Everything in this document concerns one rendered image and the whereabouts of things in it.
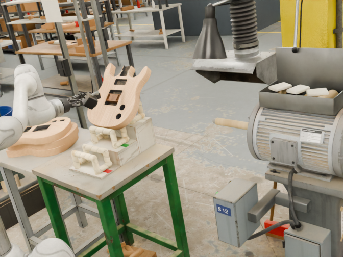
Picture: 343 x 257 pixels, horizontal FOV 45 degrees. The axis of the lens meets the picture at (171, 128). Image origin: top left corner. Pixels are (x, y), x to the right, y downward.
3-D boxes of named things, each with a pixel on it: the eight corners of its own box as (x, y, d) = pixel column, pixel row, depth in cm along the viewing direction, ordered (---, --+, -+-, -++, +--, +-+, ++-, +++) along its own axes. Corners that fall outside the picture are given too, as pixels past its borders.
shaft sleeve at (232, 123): (249, 128, 171) (252, 132, 173) (252, 121, 171) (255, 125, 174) (214, 122, 182) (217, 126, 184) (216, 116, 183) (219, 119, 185)
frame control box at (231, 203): (301, 241, 161) (298, 183, 151) (274, 275, 147) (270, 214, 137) (246, 223, 177) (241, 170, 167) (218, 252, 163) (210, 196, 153)
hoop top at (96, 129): (117, 134, 228) (115, 128, 226) (113, 136, 226) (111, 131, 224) (92, 129, 240) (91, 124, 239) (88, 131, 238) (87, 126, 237)
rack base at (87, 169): (121, 166, 229) (120, 164, 228) (101, 179, 218) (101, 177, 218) (88, 158, 245) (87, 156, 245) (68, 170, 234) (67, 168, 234)
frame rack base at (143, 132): (156, 143, 250) (151, 117, 243) (140, 154, 239) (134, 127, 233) (123, 137, 266) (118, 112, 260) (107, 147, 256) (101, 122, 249)
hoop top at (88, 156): (99, 159, 220) (97, 154, 218) (94, 162, 218) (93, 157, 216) (74, 153, 232) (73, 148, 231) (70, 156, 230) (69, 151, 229)
